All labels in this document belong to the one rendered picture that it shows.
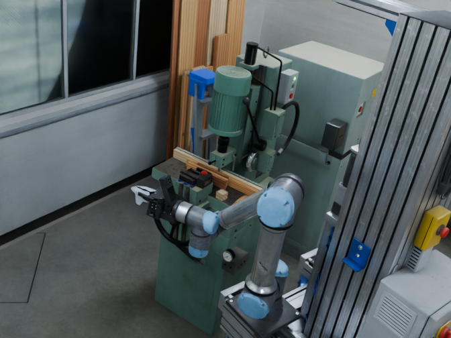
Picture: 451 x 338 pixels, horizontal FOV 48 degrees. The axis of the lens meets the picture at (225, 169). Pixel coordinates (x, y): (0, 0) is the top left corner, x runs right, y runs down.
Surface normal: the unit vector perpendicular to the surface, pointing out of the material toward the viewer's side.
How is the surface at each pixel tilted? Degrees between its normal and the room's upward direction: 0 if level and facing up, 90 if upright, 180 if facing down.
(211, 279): 90
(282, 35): 90
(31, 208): 90
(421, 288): 0
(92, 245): 1
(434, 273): 0
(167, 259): 90
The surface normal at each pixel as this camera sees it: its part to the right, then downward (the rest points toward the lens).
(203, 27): 0.80, 0.34
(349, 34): -0.59, 0.32
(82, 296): 0.14, -0.87
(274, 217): -0.41, 0.28
